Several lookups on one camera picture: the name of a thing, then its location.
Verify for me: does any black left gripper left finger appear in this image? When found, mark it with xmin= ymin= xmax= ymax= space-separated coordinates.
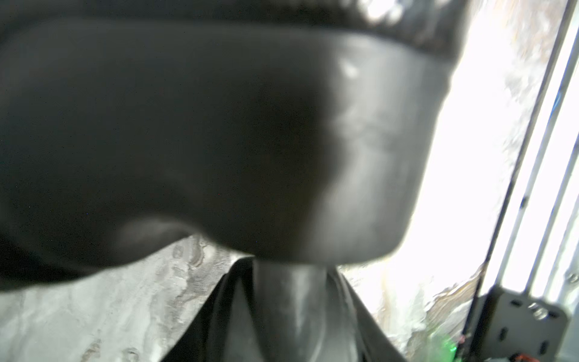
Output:
xmin=163 ymin=259 xmax=253 ymax=362

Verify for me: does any black ribbed hard-shell suitcase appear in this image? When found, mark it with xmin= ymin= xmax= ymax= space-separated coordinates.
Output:
xmin=1 ymin=1 xmax=470 ymax=361

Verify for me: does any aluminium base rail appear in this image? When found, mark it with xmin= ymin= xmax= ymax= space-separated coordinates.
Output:
xmin=455 ymin=1 xmax=578 ymax=361

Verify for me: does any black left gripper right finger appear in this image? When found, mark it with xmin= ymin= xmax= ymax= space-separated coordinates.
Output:
xmin=330 ymin=268 xmax=407 ymax=362

